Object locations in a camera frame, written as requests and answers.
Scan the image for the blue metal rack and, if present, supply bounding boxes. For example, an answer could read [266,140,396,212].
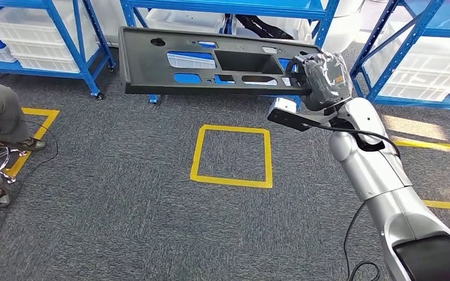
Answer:
[0,0,116,101]
[119,0,341,112]
[350,0,450,113]

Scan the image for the black plastic panel part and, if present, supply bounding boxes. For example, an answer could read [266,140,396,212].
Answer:
[118,26,323,97]

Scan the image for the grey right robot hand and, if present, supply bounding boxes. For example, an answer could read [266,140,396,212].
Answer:
[285,51,354,112]

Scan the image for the person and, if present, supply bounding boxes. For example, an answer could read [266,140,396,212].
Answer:
[0,79,47,208]

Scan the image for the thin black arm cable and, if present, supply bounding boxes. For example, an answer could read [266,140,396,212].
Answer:
[343,201,381,281]

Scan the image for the black floor cable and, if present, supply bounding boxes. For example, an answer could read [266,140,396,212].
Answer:
[14,120,60,189]

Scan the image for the large white plastic crate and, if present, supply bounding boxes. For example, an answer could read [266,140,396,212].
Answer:
[364,21,450,103]

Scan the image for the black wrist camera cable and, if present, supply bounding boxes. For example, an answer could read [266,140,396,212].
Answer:
[310,121,401,158]

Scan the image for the chrome metal frame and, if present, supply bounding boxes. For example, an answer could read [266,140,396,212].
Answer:
[0,142,29,184]

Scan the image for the yellow floor tape square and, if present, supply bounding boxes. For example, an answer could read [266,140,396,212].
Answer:
[190,124,273,189]

